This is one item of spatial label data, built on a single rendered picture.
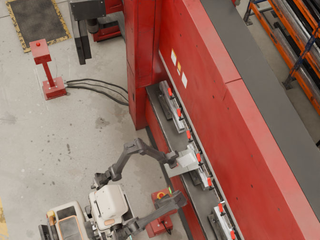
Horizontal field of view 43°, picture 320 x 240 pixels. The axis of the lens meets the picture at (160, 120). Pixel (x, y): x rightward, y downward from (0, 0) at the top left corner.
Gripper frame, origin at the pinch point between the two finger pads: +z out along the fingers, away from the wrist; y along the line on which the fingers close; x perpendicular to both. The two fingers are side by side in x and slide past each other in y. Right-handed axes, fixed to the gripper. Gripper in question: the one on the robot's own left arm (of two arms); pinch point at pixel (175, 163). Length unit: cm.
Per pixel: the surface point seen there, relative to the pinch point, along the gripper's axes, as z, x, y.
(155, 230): 65, 67, -28
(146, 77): 3, -5, 85
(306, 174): -95, -90, -69
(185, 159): 6.3, -6.8, 0.4
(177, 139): 19.1, -3.4, 24.3
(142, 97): 29, 15, 85
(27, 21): 43, 124, 275
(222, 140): -63, -55, -24
